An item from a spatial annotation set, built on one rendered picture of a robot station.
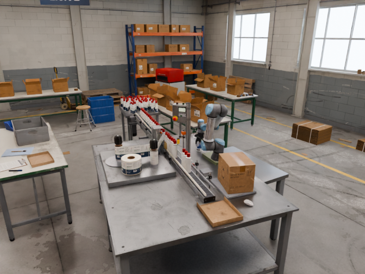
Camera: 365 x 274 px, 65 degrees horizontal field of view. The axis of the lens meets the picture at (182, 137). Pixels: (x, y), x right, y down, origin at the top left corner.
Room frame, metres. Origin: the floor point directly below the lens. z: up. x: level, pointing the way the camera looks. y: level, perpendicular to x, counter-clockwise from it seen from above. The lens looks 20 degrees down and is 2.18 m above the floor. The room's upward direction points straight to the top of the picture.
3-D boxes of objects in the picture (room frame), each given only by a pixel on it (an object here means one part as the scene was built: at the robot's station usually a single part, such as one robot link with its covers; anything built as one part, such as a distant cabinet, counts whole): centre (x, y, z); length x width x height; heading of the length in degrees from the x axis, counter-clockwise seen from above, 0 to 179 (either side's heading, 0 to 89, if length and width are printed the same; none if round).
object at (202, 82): (8.19, -0.62, 0.97); 0.51 x 0.36 x 0.37; 123
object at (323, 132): (6.00, -2.86, 0.16); 0.65 x 0.54 x 0.32; 35
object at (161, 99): (5.87, 0.36, 0.97); 0.44 x 0.38 x 0.37; 125
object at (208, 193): (2.89, 0.06, 0.86); 1.65 x 0.08 x 0.04; 21
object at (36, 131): (3.82, 2.15, 0.91); 0.60 x 0.40 x 0.22; 33
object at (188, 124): (2.98, -0.06, 1.16); 0.04 x 0.04 x 0.67; 21
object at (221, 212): (1.96, -0.29, 0.85); 0.30 x 0.26 x 0.04; 21
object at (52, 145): (3.56, 2.09, 0.40); 1.90 x 0.75 x 0.80; 30
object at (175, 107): (3.02, 0.02, 1.38); 0.17 x 0.10 x 0.19; 76
